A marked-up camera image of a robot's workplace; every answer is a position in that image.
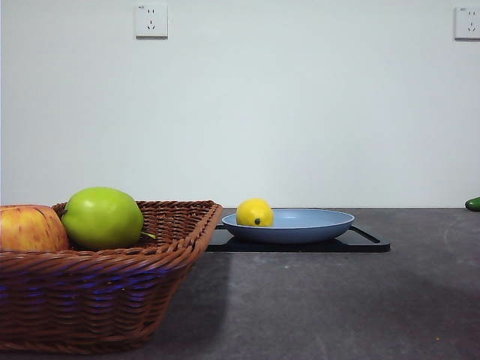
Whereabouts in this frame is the red yellow apple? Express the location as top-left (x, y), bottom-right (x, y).
top-left (0, 204), bottom-right (71, 253)

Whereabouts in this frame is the blue plate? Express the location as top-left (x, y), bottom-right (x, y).
top-left (221, 208), bottom-right (355, 245)

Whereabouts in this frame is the green apple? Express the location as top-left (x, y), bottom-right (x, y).
top-left (61, 186), bottom-right (157, 250)

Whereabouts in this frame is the white wall socket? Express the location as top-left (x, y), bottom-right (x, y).
top-left (134, 3), bottom-right (169, 39)
top-left (454, 6), bottom-right (480, 41)

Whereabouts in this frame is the black flat tray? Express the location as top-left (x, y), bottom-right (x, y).
top-left (205, 223), bottom-right (391, 253)

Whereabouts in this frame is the yellow lemon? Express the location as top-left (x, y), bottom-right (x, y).
top-left (235, 197), bottom-right (275, 228)

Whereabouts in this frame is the brown wicker basket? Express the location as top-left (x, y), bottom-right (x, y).
top-left (0, 199), bottom-right (224, 354)

